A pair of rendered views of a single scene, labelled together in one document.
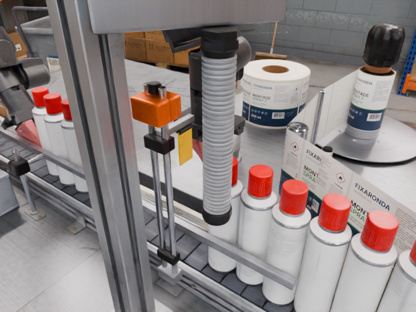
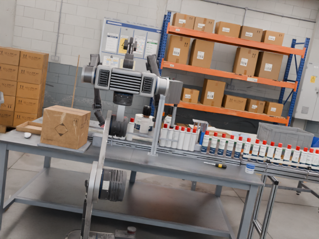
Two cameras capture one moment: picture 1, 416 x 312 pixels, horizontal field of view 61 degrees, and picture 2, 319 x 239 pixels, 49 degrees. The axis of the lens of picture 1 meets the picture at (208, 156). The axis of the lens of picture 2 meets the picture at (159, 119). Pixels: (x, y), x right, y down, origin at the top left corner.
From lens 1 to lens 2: 2.74 m
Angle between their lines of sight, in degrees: 40
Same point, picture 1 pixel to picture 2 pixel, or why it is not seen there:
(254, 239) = (170, 136)
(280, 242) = (176, 134)
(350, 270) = (186, 136)
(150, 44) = not seen: outside the picture
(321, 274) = (182, 138)
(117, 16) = (170, 102)
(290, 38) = not seen: hidden behind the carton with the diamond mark
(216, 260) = (163, 143)
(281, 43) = not seen: hidden behind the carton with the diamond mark
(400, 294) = (192, 137)
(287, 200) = (177, 127)
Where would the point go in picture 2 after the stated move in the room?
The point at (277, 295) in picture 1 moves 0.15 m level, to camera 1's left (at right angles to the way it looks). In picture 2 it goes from (174, 146) to (161, 146)
